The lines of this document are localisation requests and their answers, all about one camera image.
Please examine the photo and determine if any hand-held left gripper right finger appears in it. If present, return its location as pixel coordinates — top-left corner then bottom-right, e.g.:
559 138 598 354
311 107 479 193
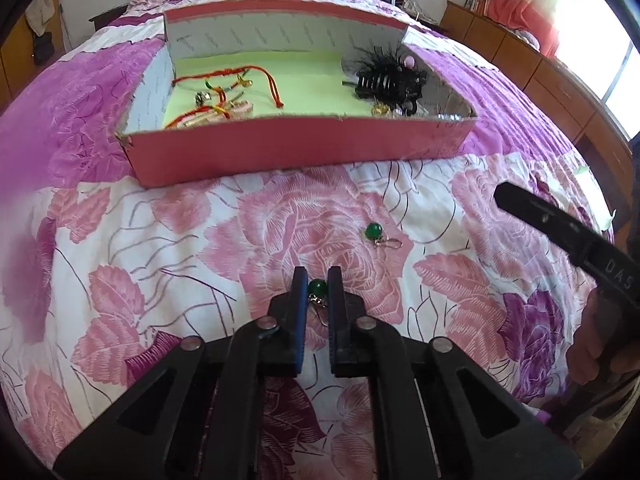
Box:
327 266 583 480

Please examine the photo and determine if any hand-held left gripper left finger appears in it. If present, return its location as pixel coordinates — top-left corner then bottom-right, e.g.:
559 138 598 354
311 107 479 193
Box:
52 266 309 480

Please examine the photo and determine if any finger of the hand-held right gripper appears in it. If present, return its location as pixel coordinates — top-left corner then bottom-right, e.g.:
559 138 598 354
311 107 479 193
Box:
494 182 608 266

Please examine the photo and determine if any green bead earring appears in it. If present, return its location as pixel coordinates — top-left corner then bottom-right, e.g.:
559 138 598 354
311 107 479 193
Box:
364 223 403 251
307 279 332 327

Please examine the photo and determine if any pink cardboard box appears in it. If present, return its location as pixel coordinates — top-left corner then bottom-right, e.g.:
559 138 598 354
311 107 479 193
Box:
115 0 478 188

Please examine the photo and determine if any red cord bracelet with rainbow ring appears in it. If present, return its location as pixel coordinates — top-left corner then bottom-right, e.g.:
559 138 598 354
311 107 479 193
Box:
172 65 286 111

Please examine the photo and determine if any person's right hand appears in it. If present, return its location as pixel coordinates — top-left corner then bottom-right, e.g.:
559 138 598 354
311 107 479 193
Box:
565 290 640 386

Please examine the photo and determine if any purple floral bedspread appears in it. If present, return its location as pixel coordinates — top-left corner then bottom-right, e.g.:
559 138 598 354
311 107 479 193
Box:
0 0 621 480

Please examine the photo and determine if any long wooden cabinet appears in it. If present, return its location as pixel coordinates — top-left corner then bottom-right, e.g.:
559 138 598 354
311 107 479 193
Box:
440 0 636 146

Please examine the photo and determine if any black feather hair clip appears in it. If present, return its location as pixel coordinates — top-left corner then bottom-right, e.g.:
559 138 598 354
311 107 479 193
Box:
342 45 431 116

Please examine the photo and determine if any white and red curtain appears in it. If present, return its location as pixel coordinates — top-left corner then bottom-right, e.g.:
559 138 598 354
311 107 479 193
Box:
487 0 583 58

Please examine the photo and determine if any light green box liner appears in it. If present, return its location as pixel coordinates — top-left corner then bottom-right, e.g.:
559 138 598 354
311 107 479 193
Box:
161 50 371 128

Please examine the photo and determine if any dark wooden nightstand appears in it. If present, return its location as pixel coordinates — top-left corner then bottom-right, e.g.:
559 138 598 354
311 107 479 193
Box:
89 4 131 27

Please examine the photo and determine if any black hanging bag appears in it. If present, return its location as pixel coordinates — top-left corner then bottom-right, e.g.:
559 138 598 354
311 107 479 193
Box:
32 34 55 66

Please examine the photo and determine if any orange wooden wardrobe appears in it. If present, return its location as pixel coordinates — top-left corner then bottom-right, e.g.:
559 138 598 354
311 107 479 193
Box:
0 0 66 106

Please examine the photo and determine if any beige hanging cloth bag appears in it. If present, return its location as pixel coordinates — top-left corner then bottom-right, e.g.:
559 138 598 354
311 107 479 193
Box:
25 0 56 36

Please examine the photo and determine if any red cord bracelet with charms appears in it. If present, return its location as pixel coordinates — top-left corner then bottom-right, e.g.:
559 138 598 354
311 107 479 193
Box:
167 102 236 129

